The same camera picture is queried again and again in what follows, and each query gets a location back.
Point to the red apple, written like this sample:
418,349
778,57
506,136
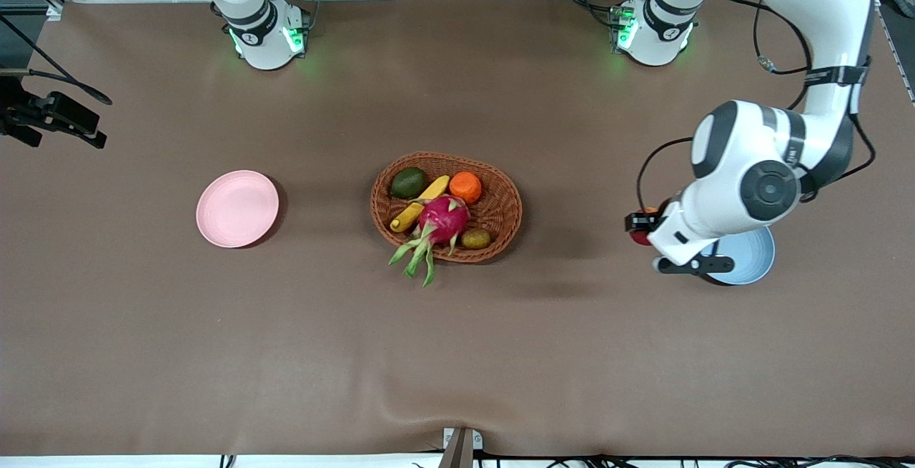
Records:
640,238

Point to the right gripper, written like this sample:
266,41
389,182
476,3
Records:
13,111

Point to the pink dragon fruit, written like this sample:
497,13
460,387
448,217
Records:
444,219

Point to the orange fruit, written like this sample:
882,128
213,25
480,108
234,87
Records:
465,187

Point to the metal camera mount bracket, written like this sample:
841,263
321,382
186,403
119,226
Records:
461,446

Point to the green avocado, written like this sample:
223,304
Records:
407,183

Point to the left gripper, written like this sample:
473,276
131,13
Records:
638,222

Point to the brown wicker basket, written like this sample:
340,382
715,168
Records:
500,214

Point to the blue plate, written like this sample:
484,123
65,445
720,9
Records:
750,261

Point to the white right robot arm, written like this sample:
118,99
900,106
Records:
250,32

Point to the brown table cloth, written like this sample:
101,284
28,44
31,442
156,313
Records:
457,354

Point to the brown kiwi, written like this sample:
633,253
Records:
476,239

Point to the pink plate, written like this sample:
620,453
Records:
236,208

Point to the yellow banana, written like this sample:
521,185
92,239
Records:
411,213

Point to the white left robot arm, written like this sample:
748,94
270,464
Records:
758,168

